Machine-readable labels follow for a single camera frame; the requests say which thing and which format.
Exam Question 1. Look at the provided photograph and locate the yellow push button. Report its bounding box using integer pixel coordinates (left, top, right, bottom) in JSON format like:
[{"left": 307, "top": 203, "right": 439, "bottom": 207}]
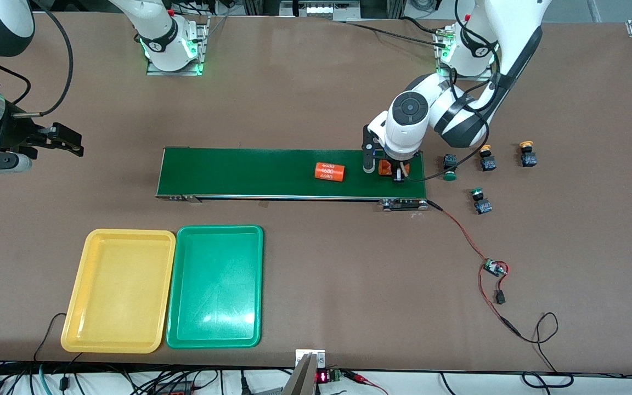
[
  {"left": 518, "top": 140, "right": 538, "bottom": 168},
  {"left": 477, "top": 144, "right": 497, "bottom": 172}
]

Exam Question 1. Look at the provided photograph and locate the green conveyor belt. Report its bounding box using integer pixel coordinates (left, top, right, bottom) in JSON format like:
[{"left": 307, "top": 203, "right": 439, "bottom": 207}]
[{"left": 156, "top": 147, "right": 429, "bottom": 212}]

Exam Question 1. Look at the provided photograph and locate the small green circuit board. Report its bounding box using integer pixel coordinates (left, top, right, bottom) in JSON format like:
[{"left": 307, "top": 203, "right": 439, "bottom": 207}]
[{"left": 483, "top": 258, "right": 510, "bottom": 278}]

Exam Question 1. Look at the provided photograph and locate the yellow plastic tray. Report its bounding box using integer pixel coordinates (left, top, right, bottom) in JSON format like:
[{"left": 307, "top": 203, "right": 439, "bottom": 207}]
[{"left": 61, "top": 229, "right": 177, "bottom": 354}]

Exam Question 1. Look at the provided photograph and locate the grey light box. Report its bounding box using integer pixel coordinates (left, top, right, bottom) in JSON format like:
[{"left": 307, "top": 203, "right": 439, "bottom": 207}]
[{"left": 279, "top": 0, "right": 362, "bottom": 18}]

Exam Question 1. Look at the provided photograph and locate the green plastic tray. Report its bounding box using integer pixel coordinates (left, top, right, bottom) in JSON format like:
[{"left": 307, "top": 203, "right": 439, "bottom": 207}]
[{"left": 166, "top": 225, "right": 264, "bottom": 349}]

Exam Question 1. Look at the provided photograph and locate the red clip lead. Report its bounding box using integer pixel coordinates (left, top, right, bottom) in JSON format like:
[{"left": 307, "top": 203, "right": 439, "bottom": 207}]
[{"left": 342, "top": 371, "right": 389, "bottom": 395}]

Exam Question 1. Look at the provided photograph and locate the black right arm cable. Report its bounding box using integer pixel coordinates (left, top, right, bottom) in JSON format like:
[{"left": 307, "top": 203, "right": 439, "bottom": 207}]
[{"left": 12, "top": 0, "right": 74, "bottom": 119}]

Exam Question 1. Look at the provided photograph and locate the red black power cable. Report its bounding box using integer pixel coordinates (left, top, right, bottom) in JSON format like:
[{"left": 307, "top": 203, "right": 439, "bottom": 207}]
[{"left": 426, "top": 200, "right": 522, "bottom": 336}]

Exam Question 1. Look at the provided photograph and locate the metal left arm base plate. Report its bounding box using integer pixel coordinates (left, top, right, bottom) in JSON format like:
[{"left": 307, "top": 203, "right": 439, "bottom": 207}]
[{"left": 436, "top": 27, "right": 495, "bottom": 82}]

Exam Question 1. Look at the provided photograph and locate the long black table cable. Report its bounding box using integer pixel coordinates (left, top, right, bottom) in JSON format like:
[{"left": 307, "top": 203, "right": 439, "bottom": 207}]
[{"left": 331, "top": 19, "right": 451, "bottom": 47}]

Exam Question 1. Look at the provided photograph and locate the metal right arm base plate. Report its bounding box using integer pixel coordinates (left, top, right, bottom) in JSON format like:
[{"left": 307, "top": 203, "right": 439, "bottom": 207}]
[{"left": 146, "top": 15, "right": 210, "bottom": 76}]

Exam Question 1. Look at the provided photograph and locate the silver mounting bracket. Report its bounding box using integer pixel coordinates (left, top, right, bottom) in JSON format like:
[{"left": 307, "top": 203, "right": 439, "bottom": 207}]
[{"left": 296, "top": 349, "right": 326, "bottom": 368}]

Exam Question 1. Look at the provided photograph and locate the thin black looped cable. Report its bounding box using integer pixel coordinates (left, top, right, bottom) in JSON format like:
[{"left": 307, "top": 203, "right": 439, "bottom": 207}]
[{"left": 516, "top": 312, "right": 575, "bottom": 389}]

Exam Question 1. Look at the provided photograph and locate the teal cable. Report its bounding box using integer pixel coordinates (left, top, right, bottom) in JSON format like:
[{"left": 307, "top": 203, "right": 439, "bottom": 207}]
[{"left": 38, "top": 363, "right": 54, "bottom": 395}]

